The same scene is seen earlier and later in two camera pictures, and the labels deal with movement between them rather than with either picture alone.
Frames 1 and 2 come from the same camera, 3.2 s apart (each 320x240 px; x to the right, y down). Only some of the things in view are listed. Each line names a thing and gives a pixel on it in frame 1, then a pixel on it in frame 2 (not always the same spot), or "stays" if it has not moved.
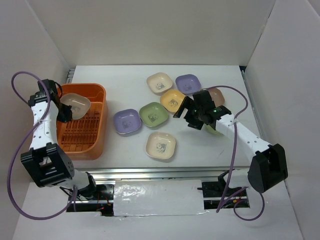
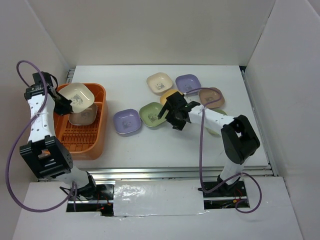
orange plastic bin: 84,139 stays
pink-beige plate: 80,104 → 84,118
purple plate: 127,120 stays
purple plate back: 189,83 stays
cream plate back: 158,82 stays
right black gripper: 188,102 → 178,124
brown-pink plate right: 217,96 stays
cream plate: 160,145 → 81,96
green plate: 153,114 stays
